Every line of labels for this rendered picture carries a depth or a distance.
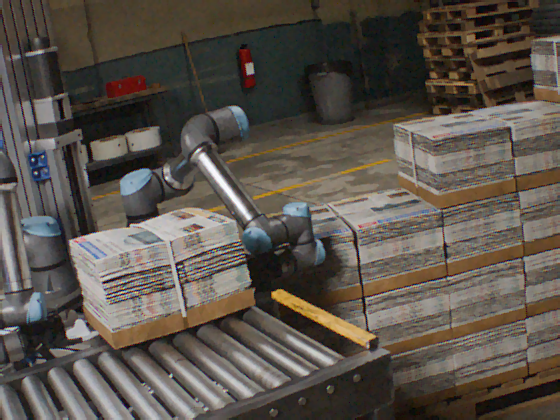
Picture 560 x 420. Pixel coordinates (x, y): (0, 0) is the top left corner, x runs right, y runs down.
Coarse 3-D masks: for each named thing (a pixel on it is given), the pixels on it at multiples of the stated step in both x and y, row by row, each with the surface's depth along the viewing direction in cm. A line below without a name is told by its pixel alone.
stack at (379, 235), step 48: (384, 192) 266; (528, 192) 240; (336, 240) 230; (384, 240) 234; (432, 240) 237; (480, 240) 240; (528, 240) 244; (288, 288) 231; (336, 288) 234; (432, 288) 240; (480, 288) 243; (528, 288) 248; (336, 336) 237; (384, 336) 241; (480, 336) 249; (528, 336) 252; (432, 384) 249; (528, 384) 257
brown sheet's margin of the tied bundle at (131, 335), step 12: (84, 312) 196; (96, 324) 185; (144, 324) 175; (156, 324) 177; (168, 324) 178; (108, 336) 175; (120, 336) 173; (132, 336) 174; (144, 336) 176; (156, 336) 177
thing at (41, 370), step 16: (256, 304) 195; (272, 304) 197; (80, 352) 177; (96, 352) 176; (32, 368) 171; (48, 368) 170; (64, 368) 172; (96, 368) 176; (128, 368) 180; (0, 384) 165; (16, 384) 167; (48, 384) 170; (80, 384) 174; (112, 384) 179; (0, 416) 166; (32, 416) 170
